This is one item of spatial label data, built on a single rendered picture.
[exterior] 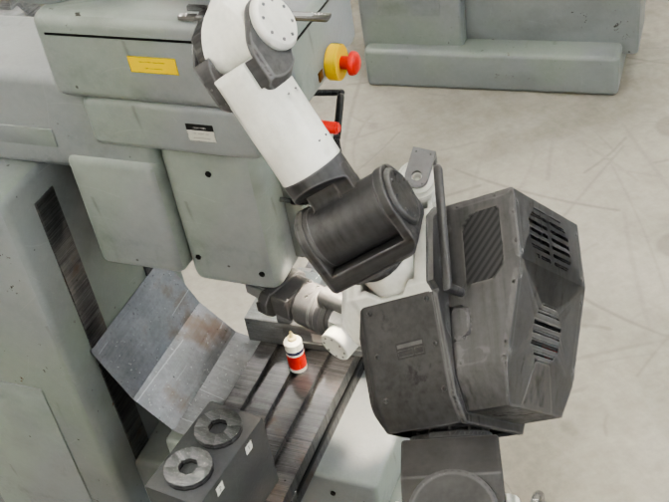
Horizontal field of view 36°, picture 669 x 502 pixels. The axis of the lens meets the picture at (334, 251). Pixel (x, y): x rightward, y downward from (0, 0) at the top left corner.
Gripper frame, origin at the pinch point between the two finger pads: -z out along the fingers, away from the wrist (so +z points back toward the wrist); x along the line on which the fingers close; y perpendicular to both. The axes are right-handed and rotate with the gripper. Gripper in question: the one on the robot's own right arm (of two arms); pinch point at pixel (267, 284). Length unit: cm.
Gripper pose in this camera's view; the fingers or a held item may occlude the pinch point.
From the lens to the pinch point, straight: 210.4
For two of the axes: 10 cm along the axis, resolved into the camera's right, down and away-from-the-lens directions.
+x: -6.4, 5.5, -5.4
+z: 7.6, 3.1, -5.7
